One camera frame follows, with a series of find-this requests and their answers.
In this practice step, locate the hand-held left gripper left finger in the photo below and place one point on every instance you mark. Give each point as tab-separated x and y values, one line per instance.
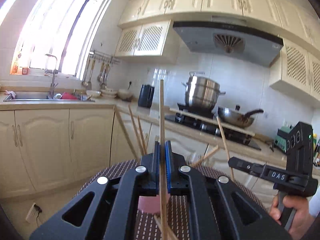
157	160

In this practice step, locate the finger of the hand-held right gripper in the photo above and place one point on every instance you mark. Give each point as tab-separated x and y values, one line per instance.
247	166

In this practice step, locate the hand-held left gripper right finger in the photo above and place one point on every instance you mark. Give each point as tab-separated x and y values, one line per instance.
168	160

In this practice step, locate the slender wooden chopstick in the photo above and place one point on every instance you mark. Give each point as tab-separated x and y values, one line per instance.
161	110
222	135

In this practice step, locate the set of wooden chopsticks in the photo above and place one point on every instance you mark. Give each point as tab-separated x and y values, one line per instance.
125	130

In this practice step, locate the pink cup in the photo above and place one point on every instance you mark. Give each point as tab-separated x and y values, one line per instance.
150	205

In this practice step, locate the person's right hand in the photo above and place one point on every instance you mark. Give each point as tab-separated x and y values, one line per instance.
303	212

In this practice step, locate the dark sauce bottle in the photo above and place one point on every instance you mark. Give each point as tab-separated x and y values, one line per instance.
317	155

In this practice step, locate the yellow-green oil bottle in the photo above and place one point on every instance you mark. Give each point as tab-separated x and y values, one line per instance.
316	138

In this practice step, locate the green multi-cooker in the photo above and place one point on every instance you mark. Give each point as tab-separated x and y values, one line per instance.
282	137

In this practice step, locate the black gas cooktop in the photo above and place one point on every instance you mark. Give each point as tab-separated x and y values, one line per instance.
195	126

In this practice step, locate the black electric kettle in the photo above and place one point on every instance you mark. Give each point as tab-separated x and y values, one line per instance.
145	96

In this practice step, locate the brown polka-dot tablecloth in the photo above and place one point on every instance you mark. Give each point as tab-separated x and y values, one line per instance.
147	227

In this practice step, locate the stainless steel steamer pot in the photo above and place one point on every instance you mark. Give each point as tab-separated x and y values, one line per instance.
202	92

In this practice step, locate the stack of white dishes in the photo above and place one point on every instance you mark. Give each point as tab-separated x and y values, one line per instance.
108	93

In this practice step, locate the white bowl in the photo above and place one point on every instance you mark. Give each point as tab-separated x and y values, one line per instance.
93	93

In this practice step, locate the hanging metal spoons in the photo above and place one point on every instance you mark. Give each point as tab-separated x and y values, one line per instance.
103	80

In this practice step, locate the hanging metal ladle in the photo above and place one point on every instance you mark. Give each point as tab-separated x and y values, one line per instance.
86	82

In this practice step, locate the red dish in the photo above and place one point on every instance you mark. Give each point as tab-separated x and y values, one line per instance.
67	95

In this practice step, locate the grey range hood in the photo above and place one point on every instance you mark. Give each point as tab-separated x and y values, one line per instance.
200	37

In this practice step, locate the metal sink faucet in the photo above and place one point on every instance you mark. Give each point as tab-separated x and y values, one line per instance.
53	80

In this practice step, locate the white power strip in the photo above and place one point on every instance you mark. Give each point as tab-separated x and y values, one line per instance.
33	212

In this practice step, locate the stainless steel sink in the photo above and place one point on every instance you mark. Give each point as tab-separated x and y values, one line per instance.
27	96

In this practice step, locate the small red cup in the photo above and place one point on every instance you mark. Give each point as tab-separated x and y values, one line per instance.
25	70

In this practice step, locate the pale dish cloth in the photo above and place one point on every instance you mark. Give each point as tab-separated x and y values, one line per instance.
10	93

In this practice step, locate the orange bottle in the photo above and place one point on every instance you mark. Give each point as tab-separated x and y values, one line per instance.
16	67

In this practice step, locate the sliding kitchen window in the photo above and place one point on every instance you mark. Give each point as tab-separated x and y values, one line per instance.
50	30

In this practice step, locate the large lattice-door wall cabinet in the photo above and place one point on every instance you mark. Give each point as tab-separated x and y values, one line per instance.
295	67

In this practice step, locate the metal utensil rail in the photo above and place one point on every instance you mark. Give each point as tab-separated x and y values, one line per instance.
105	55

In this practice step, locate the small lattice-door wall cabinet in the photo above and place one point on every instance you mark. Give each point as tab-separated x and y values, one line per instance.
150	40

